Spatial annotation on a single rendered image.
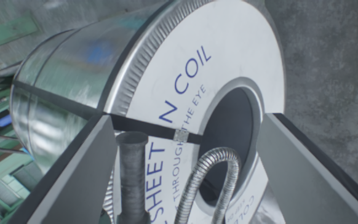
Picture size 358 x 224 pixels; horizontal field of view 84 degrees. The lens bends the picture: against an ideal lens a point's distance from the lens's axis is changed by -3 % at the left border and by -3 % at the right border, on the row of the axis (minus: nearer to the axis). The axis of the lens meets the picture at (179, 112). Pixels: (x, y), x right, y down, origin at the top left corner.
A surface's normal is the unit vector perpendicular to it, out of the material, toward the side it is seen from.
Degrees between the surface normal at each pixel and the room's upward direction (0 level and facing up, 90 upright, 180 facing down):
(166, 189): 90
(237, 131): 30
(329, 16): 0
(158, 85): 90
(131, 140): 115
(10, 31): 90
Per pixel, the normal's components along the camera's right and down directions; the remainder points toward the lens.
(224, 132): -0.69, -0.02
